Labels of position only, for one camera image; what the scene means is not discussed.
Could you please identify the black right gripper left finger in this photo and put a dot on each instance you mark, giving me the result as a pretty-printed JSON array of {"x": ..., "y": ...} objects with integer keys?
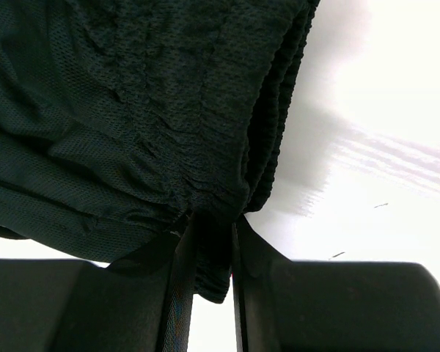
[{"x": 141, "y": 302}]

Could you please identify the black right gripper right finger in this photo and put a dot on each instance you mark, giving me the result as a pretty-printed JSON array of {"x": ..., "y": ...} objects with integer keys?
[{"x": 286, "y": 305}]

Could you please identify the black shorts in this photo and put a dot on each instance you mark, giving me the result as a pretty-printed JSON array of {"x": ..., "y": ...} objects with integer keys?
[{"x": 120, "y": 119}]

